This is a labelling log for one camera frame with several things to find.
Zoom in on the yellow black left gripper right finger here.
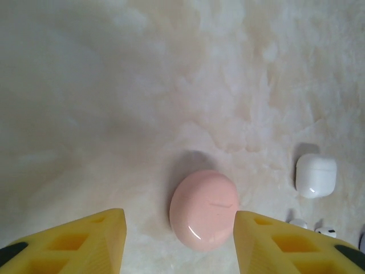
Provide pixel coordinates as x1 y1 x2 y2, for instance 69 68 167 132
235 210 365 274

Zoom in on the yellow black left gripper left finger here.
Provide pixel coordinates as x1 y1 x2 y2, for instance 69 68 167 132
0 208 128 274

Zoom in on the white earbud charging case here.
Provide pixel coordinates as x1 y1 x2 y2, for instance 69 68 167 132
295 154 338 199

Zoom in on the pink earbud charging case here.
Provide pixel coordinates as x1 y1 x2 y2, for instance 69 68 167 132
169 170 241 252

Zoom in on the white earbud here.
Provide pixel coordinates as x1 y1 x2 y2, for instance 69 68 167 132
314 226 338 239

